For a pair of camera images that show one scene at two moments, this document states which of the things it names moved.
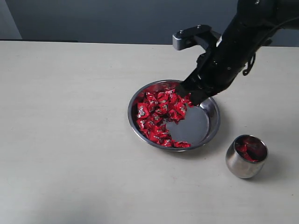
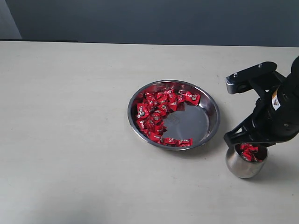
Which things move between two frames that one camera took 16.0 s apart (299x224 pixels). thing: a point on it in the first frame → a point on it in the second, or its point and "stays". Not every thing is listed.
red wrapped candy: (143, 109) stays
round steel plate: (160, 118) stays
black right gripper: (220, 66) → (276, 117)
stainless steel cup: (246, 156) stays
